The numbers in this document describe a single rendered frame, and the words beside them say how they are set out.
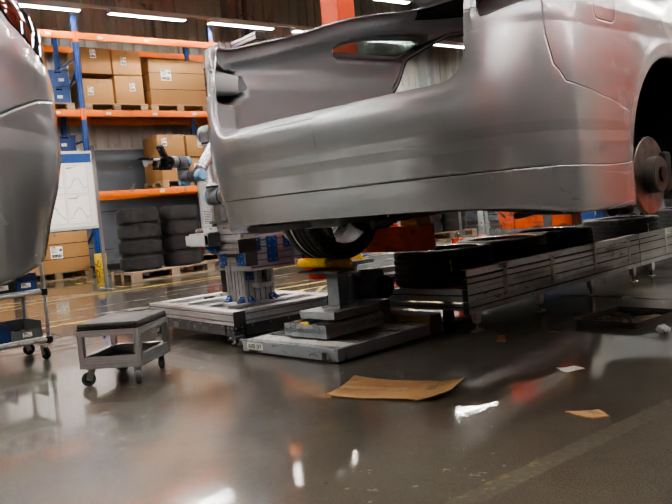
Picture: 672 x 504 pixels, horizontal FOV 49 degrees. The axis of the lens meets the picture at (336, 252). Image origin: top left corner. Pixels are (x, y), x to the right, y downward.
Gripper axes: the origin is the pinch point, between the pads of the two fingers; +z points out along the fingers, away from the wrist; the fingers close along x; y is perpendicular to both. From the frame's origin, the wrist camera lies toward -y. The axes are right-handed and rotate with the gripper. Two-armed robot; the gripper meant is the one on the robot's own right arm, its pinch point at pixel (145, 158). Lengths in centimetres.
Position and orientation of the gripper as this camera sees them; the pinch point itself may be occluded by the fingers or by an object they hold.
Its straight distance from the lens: 471.1
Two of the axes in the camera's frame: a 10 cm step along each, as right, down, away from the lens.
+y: -0.2, 9.9, 1.4
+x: -8.0, -1.0, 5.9
